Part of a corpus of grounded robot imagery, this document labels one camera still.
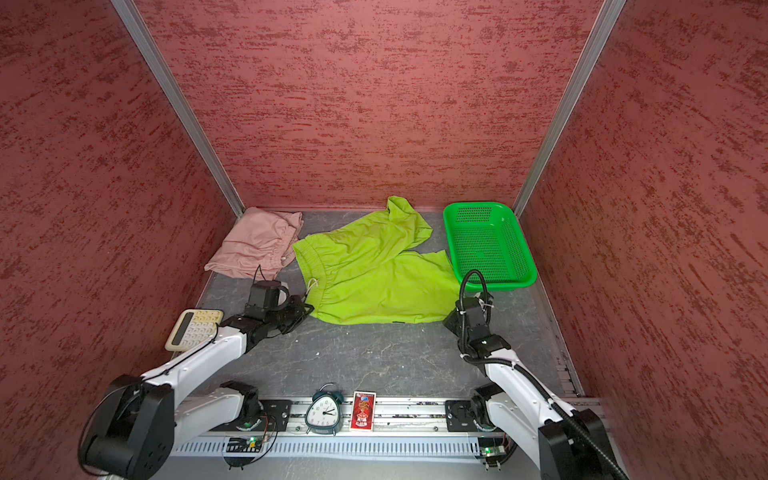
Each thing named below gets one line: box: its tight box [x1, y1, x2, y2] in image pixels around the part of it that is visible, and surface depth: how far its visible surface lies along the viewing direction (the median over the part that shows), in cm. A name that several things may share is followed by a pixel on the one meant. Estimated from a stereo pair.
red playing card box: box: [350, 391, 377, 431], surface depth 75 cm
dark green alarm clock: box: [305, 382, 344, 436], surface depth 73 cm
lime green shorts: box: [292, 196, 462, 324], surface depth 103 cm
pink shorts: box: [204, 207, 304, 281], surface depth 108 cm
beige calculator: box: [165, 308, 224, 352], surface depth 89 cm
